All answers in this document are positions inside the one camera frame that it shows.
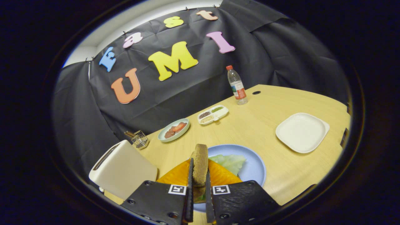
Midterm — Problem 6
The white compartment dish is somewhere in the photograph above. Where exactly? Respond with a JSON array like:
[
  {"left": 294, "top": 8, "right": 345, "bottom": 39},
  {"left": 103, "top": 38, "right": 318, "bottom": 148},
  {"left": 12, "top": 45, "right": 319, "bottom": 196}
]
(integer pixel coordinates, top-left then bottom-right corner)
[{"left": 197, "top": 105, "right": 229, "bottom": 125}]

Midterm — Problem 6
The white toaster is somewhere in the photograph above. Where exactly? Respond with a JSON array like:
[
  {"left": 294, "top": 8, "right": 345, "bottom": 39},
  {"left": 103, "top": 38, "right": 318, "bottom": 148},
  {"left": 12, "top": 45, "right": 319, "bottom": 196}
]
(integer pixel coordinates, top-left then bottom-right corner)
[{"left": 89, "top": 140, "right": 158, "bottom": 200}]

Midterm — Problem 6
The small black block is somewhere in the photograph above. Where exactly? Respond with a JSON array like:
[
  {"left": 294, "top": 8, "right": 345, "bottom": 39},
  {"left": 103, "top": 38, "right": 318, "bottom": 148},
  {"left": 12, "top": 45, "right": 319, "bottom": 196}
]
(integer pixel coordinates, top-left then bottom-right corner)
[{"left": 340, "top": 127, "right": 349, "bottom": 148}]

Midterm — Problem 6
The toasted brown bread slice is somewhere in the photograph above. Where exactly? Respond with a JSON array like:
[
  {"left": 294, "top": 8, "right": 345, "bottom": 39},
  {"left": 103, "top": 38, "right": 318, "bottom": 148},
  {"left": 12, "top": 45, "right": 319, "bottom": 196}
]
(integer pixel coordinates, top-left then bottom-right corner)
[{"left": 191, "top": 144, "right": 209, "bottom": 187}]

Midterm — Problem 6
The small wire basket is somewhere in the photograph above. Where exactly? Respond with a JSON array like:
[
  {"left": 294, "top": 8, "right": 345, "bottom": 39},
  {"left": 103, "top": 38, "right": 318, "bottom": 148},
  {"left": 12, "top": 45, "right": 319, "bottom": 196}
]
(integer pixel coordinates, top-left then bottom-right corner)
[{"left": 124, "top": 130, "right": 150, "bottom": 150}]

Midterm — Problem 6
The clear plastic water bottle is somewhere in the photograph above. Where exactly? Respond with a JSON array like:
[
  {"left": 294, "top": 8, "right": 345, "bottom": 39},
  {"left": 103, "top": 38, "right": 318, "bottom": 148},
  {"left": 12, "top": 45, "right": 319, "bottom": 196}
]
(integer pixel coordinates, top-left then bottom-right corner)
[{"left": 226, "top": 65, "right": 248, "bottom": 105}]

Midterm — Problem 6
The pale green plate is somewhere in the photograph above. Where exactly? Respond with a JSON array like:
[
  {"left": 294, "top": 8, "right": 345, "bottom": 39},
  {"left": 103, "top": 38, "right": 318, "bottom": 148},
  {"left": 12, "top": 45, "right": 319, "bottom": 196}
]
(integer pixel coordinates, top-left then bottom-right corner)
[{"left": 157, "top": 118, "right": 190, "bottom": 143}]

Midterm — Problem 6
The green lettuce leaf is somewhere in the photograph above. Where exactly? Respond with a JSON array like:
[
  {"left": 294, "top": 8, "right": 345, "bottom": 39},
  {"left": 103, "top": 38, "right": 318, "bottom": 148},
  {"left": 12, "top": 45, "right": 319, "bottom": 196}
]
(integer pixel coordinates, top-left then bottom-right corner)
[{"left": 195, "top": 154, "right": 247, "bottom": 202}]

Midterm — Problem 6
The light blue round plate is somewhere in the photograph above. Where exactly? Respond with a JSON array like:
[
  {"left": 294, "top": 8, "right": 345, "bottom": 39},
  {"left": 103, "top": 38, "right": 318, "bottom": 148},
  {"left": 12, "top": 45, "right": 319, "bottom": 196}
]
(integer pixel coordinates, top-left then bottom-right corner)
[{"left": 193, "top": 144, "right": 267, "bottom": 213}]

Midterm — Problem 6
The white square plate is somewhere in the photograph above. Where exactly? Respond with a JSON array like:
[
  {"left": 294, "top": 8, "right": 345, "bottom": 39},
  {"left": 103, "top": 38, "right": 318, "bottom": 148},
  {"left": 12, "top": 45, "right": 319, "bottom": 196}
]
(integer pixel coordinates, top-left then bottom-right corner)
[{"left": 275, "top": 112, "right": 330, "bottom": 154}]

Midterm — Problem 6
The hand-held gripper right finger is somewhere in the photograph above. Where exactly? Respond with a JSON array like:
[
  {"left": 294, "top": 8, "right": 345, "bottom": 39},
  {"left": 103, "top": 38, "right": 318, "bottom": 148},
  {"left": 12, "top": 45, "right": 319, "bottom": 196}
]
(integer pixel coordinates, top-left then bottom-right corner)
[{"left": 205, "top": 159, "right": 282, "bottom": 225}]

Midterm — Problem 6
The brown sandwich base bread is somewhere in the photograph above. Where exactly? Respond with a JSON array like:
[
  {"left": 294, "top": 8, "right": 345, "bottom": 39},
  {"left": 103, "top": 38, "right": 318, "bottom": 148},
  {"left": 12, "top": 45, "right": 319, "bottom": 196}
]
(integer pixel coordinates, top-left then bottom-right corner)
[{"left": 193, "top": 187, "right": 207, "bottom": 202}]

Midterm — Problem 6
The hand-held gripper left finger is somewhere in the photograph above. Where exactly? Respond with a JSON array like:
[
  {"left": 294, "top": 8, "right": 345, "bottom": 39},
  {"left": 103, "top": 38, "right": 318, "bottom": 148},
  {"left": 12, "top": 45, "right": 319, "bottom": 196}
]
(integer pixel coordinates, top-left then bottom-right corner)
[{"left": 120, "top": 158, "right": 194, "bottom": 225}]

